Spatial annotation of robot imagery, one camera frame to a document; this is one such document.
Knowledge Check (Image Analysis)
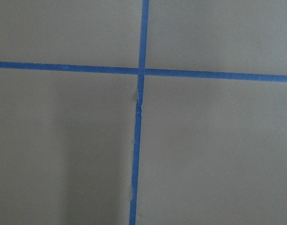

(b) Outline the long blue tape line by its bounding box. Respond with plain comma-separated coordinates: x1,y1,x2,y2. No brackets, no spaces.
0,61,287,83

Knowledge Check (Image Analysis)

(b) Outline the crossing blue tape line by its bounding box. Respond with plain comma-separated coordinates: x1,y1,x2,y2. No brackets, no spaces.
128,0,149,225

